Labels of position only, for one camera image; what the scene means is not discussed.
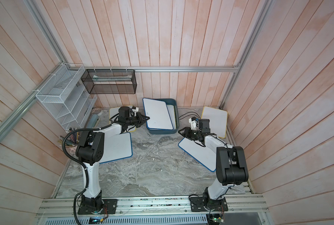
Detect yellow-framed whiteboard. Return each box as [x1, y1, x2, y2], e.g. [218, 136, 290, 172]
[109, 106, 136, 133]
[202, 106, 228, 138]

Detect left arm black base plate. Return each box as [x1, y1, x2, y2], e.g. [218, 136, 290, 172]
[78, 199, 118, 215]

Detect yellow-framed whiteboard far left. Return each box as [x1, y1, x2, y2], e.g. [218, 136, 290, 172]
[109, 106, 136, 133]

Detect light blue stapler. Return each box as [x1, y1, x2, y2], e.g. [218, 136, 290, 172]
[85, 114, 100, 128]

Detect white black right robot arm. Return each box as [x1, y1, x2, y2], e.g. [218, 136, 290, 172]
[178, 117, 249, 212]

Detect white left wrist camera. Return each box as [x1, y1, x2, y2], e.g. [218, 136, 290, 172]
[129, 106, 139, 117]

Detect yellow-framed whiteboard far right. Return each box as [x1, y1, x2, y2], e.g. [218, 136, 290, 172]
[202, 106, 228, 138]

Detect black mesh wall basket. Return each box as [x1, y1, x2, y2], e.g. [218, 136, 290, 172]
[81, 69, 137, 94]

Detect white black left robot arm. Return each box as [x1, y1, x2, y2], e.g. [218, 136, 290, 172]
[76, 106, 150, 214]

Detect small clear tape roll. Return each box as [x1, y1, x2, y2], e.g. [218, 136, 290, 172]
[91, 107, 103, 116]

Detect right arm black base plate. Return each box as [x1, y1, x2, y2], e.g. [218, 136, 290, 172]
[188, 195, 228, 212]

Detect blue-framed whiteboard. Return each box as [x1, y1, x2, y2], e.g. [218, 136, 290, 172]
[143, 98, 173, 130]
[178, 136, 224, 172]
[99, 133, 133, 164]

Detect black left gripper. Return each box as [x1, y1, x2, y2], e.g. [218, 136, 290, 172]
[126, 112, 150, 128]

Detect teal plastic storage box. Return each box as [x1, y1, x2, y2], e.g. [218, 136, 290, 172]
[143, 98, 179, 135]

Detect yellow-framed whiteboard placed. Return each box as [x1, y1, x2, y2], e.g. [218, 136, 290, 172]
[167, 105, 177, 129]

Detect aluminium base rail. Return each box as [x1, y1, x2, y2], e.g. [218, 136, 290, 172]
[36, 194, 269, 218]

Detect aluminium horizontal wall rail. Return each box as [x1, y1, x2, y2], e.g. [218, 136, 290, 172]
[64, 65, 240, 73]

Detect white wire wall shelf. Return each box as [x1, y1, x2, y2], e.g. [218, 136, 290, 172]
[36, 63, 97, 131]

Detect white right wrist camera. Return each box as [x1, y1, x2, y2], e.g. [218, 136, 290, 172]
[189, 117, 200, 130]

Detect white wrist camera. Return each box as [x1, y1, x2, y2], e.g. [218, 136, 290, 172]
[189, 117, 200, 130]
[129, 106, 139, 117]

